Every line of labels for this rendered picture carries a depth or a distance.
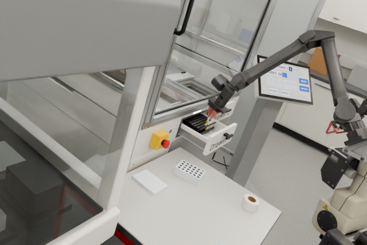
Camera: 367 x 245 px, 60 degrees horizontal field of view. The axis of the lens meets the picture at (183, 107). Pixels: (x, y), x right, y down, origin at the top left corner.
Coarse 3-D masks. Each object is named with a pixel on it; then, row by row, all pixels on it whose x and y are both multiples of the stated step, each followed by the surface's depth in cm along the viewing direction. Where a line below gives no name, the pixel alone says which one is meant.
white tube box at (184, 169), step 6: (180, 162) 145; (186, 162) 147; (180, 168) 141; (186, 168) 142; (192, 168) 144; (198, 168) 145; (174, 174) 142; (180, 174) 141; (186, 174) 139; (192, 174) 140; (198, 174) 141; (204, 174) 143; (186, 180) 140; (192, 180) 139; (198, 180) 138
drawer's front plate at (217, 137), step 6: (228, 126) 166; (234, 126) 170; (216, 132) 155; (222, 132) 158; (228, 132) 166; (210, 138) 149; (216, 138) 154; (222, 138) 162; (210, 144) 151; (216, 144) 159; (222, 144) 167; (204, 150) 152
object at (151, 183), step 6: (138, 174) 132; (144, 174) 133; (150, 174) 134; (138, 180) 128; (144, 180) 129; (150, 180) 130; (156, 180) 132; (144, 186) 126; (150, 186) 127; (156, 186) 128; (162, 186) 129; (150, 192) 125; (156, 192) 125
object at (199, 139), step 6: (204, 114) 180; (186, 126) 159; (216, 126) 176; (222, 126) 174; (180, 132) 160; (186, 132) 158; (192, 132) 157; (186, 138) 159; (192, 138) 157; (198, 138) 155; (204, 138) 153; (198, 144) 156; (204, 144) 154
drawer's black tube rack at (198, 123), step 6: (198, 114) 176; (186, 120) 164; (192, 120) 167; (198, 120) 168; (204, 120) 171; (210, 120) 173; (192, 126) 161; (198, 126) 162; (198, 132) 162; (204, 132) 166
